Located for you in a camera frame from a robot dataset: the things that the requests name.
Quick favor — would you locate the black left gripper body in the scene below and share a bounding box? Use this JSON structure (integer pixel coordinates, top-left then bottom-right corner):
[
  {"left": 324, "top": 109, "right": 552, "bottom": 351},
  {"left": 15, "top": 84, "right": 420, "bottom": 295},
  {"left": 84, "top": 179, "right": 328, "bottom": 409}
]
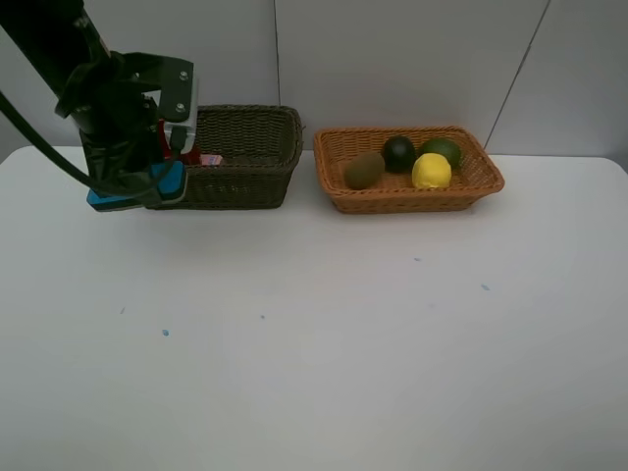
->
[{"left": 53, "top": 51, "right": 170, "bottom": 196}]

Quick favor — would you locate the red plastic cup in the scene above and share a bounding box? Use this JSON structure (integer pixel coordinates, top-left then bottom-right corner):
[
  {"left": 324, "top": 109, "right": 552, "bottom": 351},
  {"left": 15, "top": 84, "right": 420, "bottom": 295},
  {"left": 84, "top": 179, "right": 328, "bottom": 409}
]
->
[{"left": 158, "top": 119, "right": 201, "bottom": 166}]

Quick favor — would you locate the blue whiteboard eraser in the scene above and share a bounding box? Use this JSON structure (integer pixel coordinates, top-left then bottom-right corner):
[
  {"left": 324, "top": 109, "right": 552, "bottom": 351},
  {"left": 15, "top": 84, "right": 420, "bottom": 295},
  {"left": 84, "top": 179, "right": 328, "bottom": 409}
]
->
[{"left": 86, "top": 162, "right": 187, "bottom": 212}]

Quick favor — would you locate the pink bottle white cap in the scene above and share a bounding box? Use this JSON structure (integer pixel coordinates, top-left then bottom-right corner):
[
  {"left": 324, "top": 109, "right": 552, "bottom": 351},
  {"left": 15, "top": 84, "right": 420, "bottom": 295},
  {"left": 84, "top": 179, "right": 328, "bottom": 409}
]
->
[{"left": 199, "top": 154, "right": 223, "bottom": 167}]

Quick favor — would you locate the brown kiwi fruit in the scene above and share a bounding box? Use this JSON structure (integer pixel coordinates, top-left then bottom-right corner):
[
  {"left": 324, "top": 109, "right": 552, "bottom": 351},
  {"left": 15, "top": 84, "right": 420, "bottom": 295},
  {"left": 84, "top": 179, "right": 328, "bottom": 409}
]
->
[{"left": 343, "top": 152, "right": 386, "bottom": 190}]

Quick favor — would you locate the dark mangosteen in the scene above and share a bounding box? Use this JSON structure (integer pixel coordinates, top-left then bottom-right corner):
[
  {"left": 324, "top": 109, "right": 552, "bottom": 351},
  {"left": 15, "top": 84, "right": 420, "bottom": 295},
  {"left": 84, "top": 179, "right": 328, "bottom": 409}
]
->
[{"left": 382, "top": 135, "right": 416, "bottom": 174}]

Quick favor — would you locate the yellow lemon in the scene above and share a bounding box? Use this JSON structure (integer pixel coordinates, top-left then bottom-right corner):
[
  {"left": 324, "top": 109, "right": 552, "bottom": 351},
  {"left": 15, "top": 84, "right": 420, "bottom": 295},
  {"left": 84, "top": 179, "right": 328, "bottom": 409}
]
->
[{"left": 411, "top": 153, "right": 452, "bottom": 189}]

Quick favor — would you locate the green lime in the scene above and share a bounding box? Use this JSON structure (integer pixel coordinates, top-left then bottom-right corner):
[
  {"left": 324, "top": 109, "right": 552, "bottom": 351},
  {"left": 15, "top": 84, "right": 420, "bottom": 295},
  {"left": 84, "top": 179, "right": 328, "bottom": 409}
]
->
[{"left": 418, "top": 137, "right": 462, "bottom": 169}]

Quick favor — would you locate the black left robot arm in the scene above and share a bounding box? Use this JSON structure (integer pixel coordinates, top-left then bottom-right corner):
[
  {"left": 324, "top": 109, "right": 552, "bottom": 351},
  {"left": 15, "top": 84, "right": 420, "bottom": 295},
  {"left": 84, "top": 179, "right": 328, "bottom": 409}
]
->
[{"left": 1, "top": 1, "right": 167, "bottom": 197}]

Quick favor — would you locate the orange wicker basket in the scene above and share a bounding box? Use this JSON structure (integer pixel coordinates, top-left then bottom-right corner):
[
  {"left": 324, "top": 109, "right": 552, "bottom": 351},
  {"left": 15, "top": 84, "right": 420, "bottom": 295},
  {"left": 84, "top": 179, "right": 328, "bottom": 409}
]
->
[{"left": 314, "top": 126, "right": 504, "bottom": 214}]

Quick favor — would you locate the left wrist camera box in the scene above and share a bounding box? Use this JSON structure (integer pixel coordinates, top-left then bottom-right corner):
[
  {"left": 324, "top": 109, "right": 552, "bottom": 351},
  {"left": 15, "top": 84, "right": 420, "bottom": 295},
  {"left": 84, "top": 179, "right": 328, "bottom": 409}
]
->
[{"left": 138, "top": 54, "right": 198, "bottom": 154}]

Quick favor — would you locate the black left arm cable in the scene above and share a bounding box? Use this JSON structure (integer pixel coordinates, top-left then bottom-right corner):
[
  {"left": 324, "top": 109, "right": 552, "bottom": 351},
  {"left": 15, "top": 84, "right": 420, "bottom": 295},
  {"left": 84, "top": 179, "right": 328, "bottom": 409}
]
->
[{"left": 0, "top": 90, "right": 185, "bottom": 210}]

